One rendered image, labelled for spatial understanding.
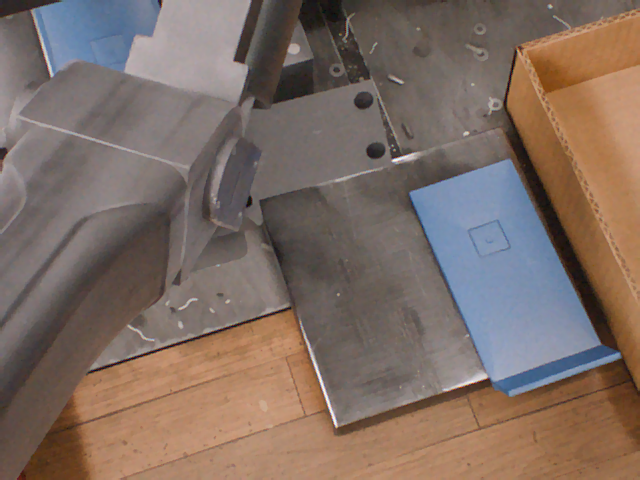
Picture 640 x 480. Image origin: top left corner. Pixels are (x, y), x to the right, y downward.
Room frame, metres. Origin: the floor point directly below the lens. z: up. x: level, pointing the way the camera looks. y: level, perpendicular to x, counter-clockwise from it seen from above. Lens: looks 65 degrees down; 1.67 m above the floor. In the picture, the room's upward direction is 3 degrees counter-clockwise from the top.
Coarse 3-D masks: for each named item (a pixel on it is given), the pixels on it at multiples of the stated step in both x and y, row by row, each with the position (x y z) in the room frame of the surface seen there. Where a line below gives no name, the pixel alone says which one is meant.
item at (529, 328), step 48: (432, 192) 0.37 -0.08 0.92; (480, 192) 0.37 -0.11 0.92; (432, 240) 0.34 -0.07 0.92; (528, 240) 0.34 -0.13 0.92; (480, 288) 0.31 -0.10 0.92; (528, 288) 0.30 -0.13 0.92; (480, 336) 0.27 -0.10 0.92; (528, 336) 0.27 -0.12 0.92; (576, 336) 0.27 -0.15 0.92; (528, 384) 0.23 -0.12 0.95
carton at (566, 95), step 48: (528, 48) 0.45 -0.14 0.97; (576, 48) 0.46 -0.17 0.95; (624, 48) 0.47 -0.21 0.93; (528, 96) 0.42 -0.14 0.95; (576, 96) 0.45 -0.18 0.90; (624, 96) 0.45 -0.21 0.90; (528, 144) 0.41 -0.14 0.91; (576, 144) 0.41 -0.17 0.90; (624, 144) 0.41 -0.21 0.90; (576, 192) 0.35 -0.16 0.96; (624, 192) 0.38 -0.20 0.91; (576, 240) 0.34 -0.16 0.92; (624, 240) 0.34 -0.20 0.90; (624, 288) 0.29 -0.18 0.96; (624, 336) 0.27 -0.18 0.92
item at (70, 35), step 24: (72, 0) 0.48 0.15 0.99; (96, 0) 0.48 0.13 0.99; (120, 0) 0.48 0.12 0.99; (144, 0) 0.48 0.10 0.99; (48, 24) 0.47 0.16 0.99; (72, 24) 0.47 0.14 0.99; (96, 24) 0.47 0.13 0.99; (120, 24) 0.47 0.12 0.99; (144, 24) 0.47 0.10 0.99; (72, 48) 0.45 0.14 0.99
